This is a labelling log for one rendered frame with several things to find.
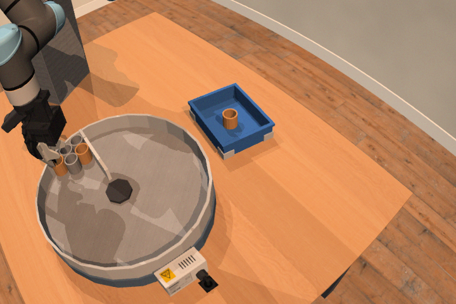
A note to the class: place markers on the grey round turntable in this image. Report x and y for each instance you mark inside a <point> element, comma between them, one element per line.
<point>141,201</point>

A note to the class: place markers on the grey metal sleeve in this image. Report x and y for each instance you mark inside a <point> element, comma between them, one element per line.
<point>76,139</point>
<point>73,163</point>
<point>66,150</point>

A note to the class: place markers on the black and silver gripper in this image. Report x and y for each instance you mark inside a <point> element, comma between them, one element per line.
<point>42,128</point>

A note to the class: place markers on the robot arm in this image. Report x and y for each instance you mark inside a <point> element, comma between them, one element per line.
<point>33,25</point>

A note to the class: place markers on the bronze bushing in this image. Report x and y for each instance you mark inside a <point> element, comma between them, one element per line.
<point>230,118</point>
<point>60,168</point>
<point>84,154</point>

